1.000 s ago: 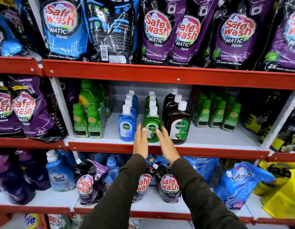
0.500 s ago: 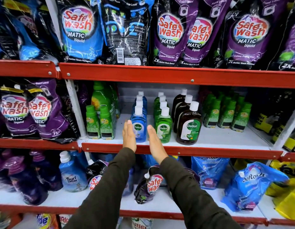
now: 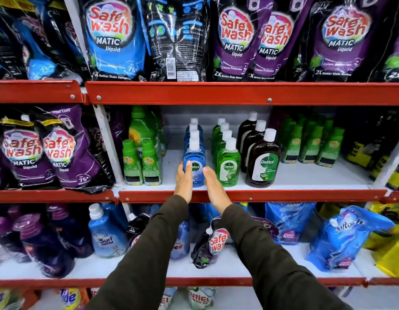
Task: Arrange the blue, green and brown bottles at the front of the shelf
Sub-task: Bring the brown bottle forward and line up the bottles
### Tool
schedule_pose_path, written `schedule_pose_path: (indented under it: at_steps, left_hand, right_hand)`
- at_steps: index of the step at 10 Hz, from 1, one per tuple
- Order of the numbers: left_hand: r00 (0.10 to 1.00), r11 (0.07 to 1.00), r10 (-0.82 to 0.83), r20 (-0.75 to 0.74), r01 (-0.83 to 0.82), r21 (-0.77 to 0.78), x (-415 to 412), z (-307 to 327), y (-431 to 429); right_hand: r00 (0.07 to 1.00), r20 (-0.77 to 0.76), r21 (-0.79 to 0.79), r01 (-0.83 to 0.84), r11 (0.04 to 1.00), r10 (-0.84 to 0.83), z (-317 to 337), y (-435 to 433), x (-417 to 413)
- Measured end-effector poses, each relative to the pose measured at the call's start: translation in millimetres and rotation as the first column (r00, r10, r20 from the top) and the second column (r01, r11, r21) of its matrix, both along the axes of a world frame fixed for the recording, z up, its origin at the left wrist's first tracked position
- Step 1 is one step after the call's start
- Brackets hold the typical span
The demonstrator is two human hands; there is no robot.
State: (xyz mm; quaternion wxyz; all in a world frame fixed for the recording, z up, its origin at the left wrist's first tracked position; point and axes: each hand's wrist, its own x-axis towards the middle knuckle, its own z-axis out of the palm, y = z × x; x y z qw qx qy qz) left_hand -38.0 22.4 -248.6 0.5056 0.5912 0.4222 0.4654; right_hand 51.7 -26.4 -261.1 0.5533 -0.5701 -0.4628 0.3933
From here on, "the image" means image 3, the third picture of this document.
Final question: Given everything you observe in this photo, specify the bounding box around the brown antiseptic liquid bottle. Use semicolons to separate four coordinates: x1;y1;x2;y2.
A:
240;119;268;173
236;112;259;152
245;128;281;188

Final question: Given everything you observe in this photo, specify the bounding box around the orange detergent packet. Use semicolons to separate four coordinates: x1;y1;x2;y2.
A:
59;288;90;310

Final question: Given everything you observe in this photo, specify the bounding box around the person's right hand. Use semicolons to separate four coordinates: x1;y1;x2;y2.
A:
202;166;233;215

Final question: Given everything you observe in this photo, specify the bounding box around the blue white-capped detergent bottle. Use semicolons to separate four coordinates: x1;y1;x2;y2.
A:
88;203;130;259

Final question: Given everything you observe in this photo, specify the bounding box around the purple detergent bottle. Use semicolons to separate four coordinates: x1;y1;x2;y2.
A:
12;213;76;279
0;205;32;265
46;204;95;259

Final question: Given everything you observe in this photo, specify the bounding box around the person's left forearm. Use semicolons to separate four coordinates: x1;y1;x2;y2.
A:
86;194;189;310

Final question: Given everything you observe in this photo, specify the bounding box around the purple detergent refill pouch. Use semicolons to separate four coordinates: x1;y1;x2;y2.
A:
298;0;394;83
249;0;316;82
211;0;268;82
0;113;58;188
369;9;399;83
87;106;126;186
35;105;114;194

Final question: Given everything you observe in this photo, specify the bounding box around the blue fabric liquid bottle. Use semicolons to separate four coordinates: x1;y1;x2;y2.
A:
170;219;190;260

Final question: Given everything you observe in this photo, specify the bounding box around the white green detergent pouch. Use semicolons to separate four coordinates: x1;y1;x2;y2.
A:
187;286;217;310

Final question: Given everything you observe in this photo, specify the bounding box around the blue fabric conditioner pouch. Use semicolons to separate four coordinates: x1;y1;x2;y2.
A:
305;205;396;272
265;202;317;246

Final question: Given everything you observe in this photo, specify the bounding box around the row of green cleaner bottles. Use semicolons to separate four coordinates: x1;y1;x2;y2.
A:
277;113;346;168

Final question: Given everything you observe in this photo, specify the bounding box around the blue detergent refill pouch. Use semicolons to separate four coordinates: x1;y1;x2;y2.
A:
0;3;29;80
77;0;148;82
7;0;90;82

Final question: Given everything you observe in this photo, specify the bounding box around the black detergent refill pouch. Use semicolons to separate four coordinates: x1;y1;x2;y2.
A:
141;0;213;83

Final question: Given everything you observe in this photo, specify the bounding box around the yellow green detergent packet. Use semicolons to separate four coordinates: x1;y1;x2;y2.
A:
0;288;26;310

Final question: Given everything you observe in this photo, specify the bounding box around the large green cleaner bottle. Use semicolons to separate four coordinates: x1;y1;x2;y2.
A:
128;106;161;158

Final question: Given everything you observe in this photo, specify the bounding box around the group of black yellow bottles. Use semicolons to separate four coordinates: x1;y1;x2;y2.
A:
345;108;399;191

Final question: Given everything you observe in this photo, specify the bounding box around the green antiseptic liquid bottle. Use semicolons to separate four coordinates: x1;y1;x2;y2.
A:
216;137;241;188
212;118;226;139
212;122;230;149
214;130;234;165

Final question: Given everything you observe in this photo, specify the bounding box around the person's left hand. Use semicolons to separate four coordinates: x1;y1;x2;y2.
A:
174;161;194;204

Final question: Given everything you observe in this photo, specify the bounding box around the small black detergent pouch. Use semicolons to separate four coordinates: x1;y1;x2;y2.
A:
127;212;152;250

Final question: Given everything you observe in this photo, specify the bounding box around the pile of yellow packets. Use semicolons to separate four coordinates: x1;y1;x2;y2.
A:
362;202;399;279

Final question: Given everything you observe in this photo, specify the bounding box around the black purple spouted pouch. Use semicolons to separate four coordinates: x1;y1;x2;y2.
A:
190;215;232;270

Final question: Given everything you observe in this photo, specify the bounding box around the small green-capped cleaner bottle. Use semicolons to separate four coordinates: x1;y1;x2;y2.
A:
122;139;144;186
142;139;162;186

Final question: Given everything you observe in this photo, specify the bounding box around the person's right forearm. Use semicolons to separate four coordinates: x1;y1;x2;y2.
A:
220;204;354;310

